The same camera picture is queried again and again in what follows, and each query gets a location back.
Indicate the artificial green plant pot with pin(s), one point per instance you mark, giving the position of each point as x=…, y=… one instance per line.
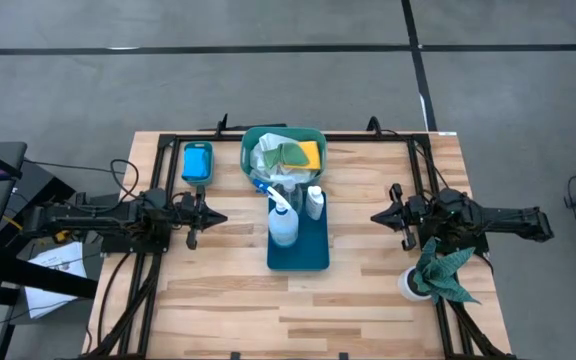
x=443, y=280

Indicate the black table frame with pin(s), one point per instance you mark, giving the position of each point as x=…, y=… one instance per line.
x=348, y=136

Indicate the small teal bin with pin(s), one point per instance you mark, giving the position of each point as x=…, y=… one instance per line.
x=210, y=165

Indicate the clear spray bottle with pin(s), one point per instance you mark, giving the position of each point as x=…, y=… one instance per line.
x=294, y=195

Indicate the white cloth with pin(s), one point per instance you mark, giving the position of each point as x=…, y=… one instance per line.
x=263, y=160

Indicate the light green cloth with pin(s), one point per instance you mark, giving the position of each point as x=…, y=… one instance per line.
x=280, y=155

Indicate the blue sponge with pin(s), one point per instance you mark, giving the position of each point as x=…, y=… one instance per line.
x=195, y=162

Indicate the white papers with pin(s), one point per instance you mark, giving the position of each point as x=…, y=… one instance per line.
x=53, y=295

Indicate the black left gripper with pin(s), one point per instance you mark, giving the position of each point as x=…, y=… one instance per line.
x=195, y=235

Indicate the blue plastic bin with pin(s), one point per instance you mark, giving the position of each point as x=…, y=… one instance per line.
x=308, y=245

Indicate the white labelled bottle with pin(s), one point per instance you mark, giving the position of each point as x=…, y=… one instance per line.
x=314, y=202

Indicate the large teal basket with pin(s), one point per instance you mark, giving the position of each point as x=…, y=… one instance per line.
x=248, y=150

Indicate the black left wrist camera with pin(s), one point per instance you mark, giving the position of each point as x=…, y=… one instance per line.
x=187, y=201

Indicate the white round container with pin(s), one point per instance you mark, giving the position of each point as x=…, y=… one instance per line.
x=407, y=285

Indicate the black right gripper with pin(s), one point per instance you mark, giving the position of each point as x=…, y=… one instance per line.
x=408, y=220

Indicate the yellow cloth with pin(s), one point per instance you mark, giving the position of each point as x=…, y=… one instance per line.
x=310, y=155

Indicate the blue-trigger spray bottle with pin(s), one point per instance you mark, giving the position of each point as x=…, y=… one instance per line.
x=283, y=225

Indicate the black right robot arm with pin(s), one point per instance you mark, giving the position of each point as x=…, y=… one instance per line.
x=488, y=220

